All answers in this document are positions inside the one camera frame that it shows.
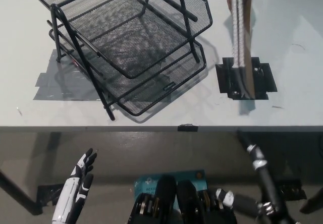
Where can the black table leg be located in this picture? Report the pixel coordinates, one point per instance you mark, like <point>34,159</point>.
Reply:
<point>17,191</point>
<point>313,203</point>

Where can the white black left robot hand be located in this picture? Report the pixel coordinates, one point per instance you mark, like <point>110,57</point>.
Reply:
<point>68,196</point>

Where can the small black tape strip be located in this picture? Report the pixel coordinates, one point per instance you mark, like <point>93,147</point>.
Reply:
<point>188,127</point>

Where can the grey tape patch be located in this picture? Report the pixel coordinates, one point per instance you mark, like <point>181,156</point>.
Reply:
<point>50,87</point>

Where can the black mesh file tray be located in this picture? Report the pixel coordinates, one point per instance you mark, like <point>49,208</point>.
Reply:
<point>131,45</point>

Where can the large black tape patch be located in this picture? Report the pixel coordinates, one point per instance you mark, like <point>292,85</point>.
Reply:
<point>267,77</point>

